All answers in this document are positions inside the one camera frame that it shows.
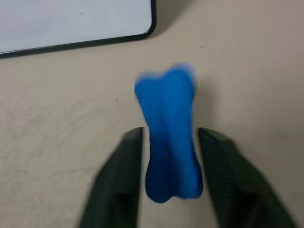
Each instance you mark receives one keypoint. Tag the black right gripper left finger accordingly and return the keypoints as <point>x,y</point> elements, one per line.
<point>114,180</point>

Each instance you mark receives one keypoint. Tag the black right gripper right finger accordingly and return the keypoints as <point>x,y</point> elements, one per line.
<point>235,180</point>

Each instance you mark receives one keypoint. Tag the blue bone-shaped eraser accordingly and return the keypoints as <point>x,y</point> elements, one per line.
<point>169,133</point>

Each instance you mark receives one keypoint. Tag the black-framed whiteboard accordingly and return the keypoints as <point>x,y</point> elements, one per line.
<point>71,21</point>

